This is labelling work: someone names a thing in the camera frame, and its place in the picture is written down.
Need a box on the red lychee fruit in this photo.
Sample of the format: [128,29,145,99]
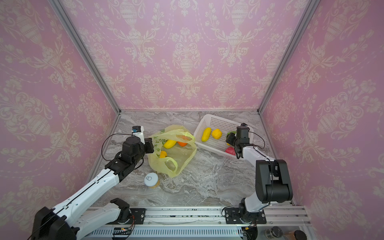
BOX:
[225,147,236,156]

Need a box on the yellow lemon fruit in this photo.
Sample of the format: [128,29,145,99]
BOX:
[212,129,223,140]

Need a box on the yellow banana fruit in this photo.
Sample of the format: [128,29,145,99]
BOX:
[201,128,212,143]

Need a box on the peach fruit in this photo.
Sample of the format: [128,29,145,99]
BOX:
[159,151,168,159]

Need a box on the yellow mango fruit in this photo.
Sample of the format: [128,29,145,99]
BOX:
[163,140,177,149]

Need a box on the yellow-green plastic bag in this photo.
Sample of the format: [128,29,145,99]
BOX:
[148,125,197,178]

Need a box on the orange fruit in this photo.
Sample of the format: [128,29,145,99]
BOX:
[178,142,188,147]

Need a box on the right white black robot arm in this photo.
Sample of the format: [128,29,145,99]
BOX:
[226,123,294,224]

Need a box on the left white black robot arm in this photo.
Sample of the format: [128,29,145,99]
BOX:
[29,135,154,240]

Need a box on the white plastic basket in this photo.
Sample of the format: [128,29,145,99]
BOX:
[193,114,241,159]

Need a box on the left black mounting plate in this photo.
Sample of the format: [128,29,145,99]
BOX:
[117,208,146,225]

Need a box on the black mounting plate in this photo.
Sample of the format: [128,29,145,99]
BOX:
[117,208,146,225]
[221,207,267,225]

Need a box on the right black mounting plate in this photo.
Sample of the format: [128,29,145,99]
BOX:
[221,207,267,225]

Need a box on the small circuit board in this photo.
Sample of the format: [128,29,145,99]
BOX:
[112,228,133,239]

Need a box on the metal can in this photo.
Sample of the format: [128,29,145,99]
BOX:
[264,226,284,240]

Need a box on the black round object right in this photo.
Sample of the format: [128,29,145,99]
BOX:
[294,230,308,240]

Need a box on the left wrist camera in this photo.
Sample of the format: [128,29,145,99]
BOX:
[132,126,145,144]

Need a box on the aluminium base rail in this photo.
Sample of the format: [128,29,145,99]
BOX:
[81,205,316,240]

